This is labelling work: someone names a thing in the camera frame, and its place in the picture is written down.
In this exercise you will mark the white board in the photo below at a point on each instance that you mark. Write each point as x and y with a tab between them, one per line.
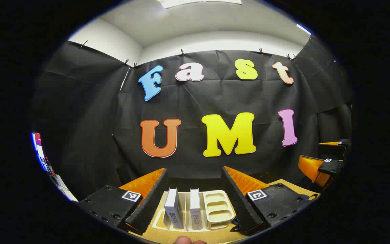
64	189

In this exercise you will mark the large ceiling light panel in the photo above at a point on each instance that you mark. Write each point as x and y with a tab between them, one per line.
198	2

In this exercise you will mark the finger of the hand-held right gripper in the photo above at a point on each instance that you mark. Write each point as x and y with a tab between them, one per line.
330	150
332	167

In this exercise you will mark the small ceiling light panel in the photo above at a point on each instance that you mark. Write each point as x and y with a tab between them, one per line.
304	29

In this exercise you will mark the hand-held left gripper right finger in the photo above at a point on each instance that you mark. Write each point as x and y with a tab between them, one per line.
237	203

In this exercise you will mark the lit computer screen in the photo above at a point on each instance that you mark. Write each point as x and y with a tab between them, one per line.
38	149

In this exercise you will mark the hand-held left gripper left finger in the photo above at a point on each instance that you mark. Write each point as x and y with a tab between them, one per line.
151	203

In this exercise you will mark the grey patterned cover book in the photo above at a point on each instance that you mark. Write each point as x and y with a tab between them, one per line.
195	210

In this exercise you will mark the white plastic bookshelf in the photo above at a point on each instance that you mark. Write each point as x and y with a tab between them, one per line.
217	210

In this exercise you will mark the blue edged white book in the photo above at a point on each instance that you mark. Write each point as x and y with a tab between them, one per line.
174	210

